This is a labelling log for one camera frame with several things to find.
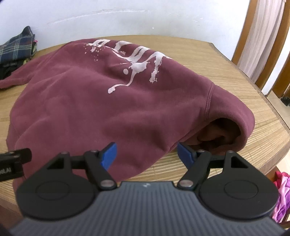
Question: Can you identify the bamboo mat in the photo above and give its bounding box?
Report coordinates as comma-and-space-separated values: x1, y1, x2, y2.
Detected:
0, 35, 290, 216

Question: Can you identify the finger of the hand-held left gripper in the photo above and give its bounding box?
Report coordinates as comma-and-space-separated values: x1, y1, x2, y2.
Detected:
0, 148, 32, 165

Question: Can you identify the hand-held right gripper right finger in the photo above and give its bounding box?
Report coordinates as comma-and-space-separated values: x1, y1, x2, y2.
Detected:
177, 142, 250, 190

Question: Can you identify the black garment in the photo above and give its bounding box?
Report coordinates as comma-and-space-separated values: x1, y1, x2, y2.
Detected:
0, 57, 29, 80

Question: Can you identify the maroon printed hoodie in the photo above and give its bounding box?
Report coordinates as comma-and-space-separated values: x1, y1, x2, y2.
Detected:
0, 38, 254, 183

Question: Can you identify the magenta pink cloth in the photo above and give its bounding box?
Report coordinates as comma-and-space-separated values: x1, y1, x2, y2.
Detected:
271, 171, 290, 224

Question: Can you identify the blue plaid cloth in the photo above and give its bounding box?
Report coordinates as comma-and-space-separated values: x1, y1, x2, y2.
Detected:
0, 26, 36, 64

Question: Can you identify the wooden frame post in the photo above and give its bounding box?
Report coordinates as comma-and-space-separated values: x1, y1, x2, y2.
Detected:
271, 52, 290, 98
257, 0, 290, 90
231, 0, 259, 66

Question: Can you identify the pale curtain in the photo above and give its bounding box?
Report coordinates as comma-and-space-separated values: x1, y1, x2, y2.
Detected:
237, 0, 286, 80

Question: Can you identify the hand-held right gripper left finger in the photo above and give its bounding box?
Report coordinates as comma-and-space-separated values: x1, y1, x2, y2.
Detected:
46, 143, 118, 190

